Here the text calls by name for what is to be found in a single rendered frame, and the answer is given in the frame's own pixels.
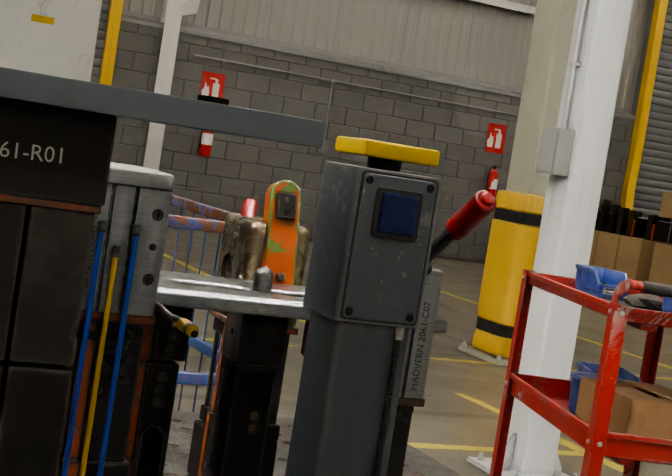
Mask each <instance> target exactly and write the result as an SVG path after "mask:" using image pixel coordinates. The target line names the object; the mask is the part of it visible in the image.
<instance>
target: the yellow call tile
mask: <svg viewBox="0 0 672 476"><path fill-rule="evenodd" d="M335 150H336V151H337V152H343V153H349V154H355V155H362V156H368V160H367V166H366V167H369V168H375V169H382V170H388V171H394V172H401V168H402V162H406V163H413V164H419V165H426V166H433V167H435V166H438V163H439V157H440V152H439V151H437V150H431V149H425V148H419V147H413V146H407V145H401V144H395V143H389V142H383V141H377V140H371V139H363V138H354V137H346V136H338V137H337V138H336V144H335Z"/></svg>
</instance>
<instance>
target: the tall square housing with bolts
mask: <svg viewBox="0 0 672 476"><path fill-rule="evenodd" d="M174 180H175V178H174V176H173V175H171V174H168V173H164V172H161V171H157V170H154V169H150V168H146V167H141V166H134V165H127V164H121V163H114V162H111V164H110V171H109V178H108V185H107V191H106V198H105V204H104V205H103V206H100V207H101V213H100V214H95V213H94V214H95V223H94V230H93V237H92V244H91V250H90V257H89V264H88V271H87V277H86V284H85V291H84V298H83V305H82V311H81V318H80V322H79V326H78V330H77V333H76V337H77V345H76V352H75V359H74V364H73V365H72V366H68V367H69V369H70V370H71V371H72V379H71V386H70V393H69V400H68V406H67V413H66V420H65V427H64V433H63V440H62V447H61V454H60V461H59V467H58V474H57V476H128V475H129V469H130V463H129V462H128V461H127V460H126V458H125V454H126V448H127V441H128V434H129V428H130V421H131V414H132V408H133V401H134V394H135V388H136V381H137V374H138V368H139V361H140V354H141V348H142V341H143V334H144V328H145V325H149V326H154V324H155V317H154V310H155V303H156V297H157V290H158V283H159V277H160V270H161V263H162V257H163V250H164V244H165V237H166V230H167V224H168V217H169V210H170V204H171V197H172V191H173V187H174Z"/></svg>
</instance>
